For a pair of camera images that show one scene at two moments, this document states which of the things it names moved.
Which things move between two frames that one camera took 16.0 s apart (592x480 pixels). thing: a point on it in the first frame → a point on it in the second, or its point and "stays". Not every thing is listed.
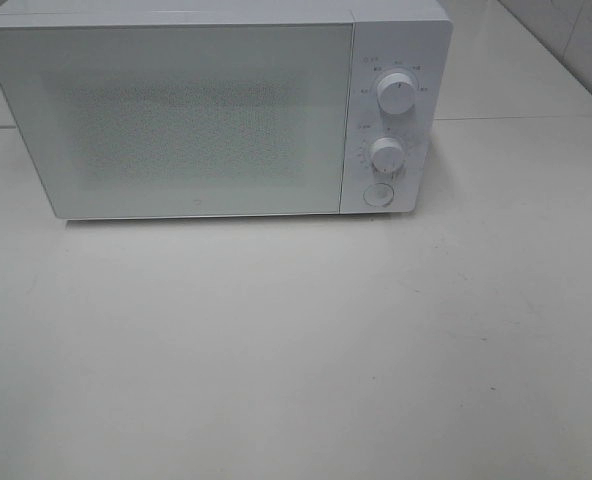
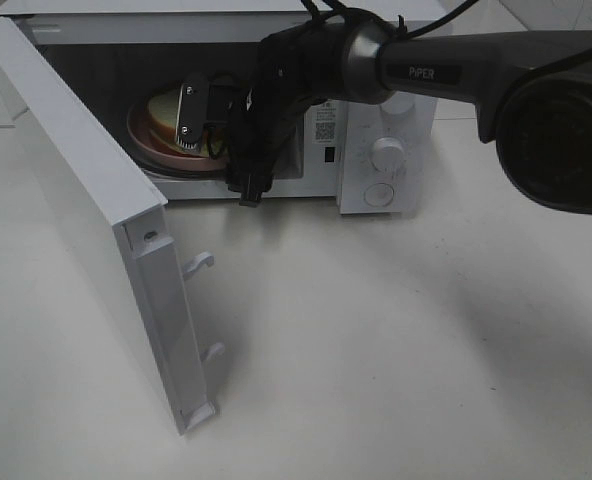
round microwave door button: (378, 194) stays
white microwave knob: (387, 154) stays
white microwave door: (180, 120) → (75, 247)
